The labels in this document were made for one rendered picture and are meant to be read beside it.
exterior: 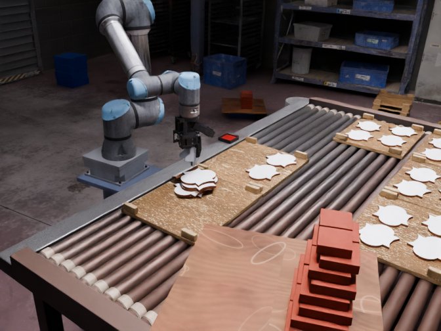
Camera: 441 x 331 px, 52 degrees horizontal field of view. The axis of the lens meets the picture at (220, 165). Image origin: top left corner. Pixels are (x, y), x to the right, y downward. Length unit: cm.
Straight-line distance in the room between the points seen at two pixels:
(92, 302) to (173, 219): 46
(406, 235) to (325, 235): 76
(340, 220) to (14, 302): 216
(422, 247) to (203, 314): 81
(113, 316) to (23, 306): 159
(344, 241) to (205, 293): 39
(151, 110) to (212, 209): 55
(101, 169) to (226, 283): 99
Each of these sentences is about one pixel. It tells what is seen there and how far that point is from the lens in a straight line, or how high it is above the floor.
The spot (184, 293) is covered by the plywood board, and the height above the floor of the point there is 104.
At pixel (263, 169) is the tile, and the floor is 95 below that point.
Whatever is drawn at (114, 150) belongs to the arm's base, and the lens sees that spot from 195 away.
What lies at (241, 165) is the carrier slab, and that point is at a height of 94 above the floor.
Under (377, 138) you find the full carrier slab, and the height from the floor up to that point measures 94.
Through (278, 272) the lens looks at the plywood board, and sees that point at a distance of 122.
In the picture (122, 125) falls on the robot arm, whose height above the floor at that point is 112.
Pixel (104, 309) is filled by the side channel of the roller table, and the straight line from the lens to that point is 126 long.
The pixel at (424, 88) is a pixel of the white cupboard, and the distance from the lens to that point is 644.
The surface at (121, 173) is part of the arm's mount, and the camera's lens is 194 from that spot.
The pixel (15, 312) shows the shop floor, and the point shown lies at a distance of 276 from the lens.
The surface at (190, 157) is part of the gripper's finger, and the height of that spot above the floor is 107.
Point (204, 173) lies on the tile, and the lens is 178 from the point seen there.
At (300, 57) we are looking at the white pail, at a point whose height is 38.
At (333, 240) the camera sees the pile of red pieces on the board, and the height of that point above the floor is 129.
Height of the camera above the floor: 181
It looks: 26 degrees down
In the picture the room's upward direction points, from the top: 2 degrees clockwise
